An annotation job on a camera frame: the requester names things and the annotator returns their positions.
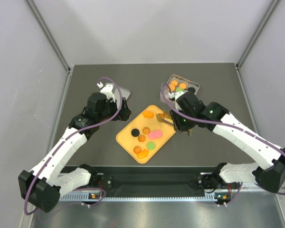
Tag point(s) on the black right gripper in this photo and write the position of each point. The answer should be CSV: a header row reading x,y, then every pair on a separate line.
x,y
178,125

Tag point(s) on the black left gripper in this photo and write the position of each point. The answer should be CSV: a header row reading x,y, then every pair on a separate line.
x,y
124,113

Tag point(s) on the black sandwich cookie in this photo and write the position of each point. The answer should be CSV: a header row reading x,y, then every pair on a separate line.
x,y
192,90
135,132

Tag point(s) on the green sandwich cookie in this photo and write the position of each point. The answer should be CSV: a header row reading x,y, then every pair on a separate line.
x,y
179,89
150,146

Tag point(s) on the metal serving tongs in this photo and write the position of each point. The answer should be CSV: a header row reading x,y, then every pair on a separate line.
x,y
168,120

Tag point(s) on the round tan dotted biscuit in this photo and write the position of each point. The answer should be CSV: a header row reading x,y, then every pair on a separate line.
x,y
174,83

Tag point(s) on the pink sandwich cookie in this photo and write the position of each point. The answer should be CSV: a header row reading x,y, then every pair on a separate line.
x,y
158,133
151,136

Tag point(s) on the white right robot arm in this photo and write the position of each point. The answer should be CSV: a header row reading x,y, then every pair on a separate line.
x,y
268,169

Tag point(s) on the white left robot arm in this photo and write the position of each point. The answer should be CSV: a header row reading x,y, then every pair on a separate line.
x,y
44,184

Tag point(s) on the pink cookie tin box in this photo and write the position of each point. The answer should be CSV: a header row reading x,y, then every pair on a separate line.
x,y
179,79

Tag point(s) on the silver tin lid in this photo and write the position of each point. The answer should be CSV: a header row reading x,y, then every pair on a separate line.
x,y
124,92

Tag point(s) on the orange fish cookie upper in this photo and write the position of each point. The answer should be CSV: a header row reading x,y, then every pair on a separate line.
x,y
148,114

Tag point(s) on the orange fish cookie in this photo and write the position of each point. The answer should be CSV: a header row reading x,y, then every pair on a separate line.
x,y
148,114
143,154

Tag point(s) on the tan flower cookie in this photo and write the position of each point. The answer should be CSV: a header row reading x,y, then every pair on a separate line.
x,y
146,130

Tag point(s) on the tan swirl cookie middle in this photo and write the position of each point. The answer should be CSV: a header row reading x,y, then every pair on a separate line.
x,y
141,138

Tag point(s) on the tan swirl cookie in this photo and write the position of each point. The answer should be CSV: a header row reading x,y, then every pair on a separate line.
x,y
141,138
137,149

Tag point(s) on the yellow plastic tray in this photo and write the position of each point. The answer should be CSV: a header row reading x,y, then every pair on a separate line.
x,y
128,142

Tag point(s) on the tan swirl cookie lower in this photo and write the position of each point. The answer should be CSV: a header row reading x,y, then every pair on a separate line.
x,y
137,149

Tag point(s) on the orange fish cookie lower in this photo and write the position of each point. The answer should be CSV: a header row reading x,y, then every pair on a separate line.
x,y
143,154

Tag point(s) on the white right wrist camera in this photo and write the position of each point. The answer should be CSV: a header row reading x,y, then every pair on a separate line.
x,y
173,96

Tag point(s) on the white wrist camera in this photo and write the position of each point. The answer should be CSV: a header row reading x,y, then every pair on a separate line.
x,y
173,96
107,90

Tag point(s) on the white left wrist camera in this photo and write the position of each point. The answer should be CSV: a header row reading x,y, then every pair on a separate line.
x,y
107,90

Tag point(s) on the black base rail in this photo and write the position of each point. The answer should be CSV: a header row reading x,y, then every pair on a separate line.
x,y
152,181

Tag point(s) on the aluminium frame post left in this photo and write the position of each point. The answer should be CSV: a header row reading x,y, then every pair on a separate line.
x,y
41,22

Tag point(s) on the aluminium frame post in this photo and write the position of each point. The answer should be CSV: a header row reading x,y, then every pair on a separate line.
x,y
258,31
41,22

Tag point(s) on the aluminium frame post right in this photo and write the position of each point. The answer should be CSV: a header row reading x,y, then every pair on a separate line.
x,y
258,31

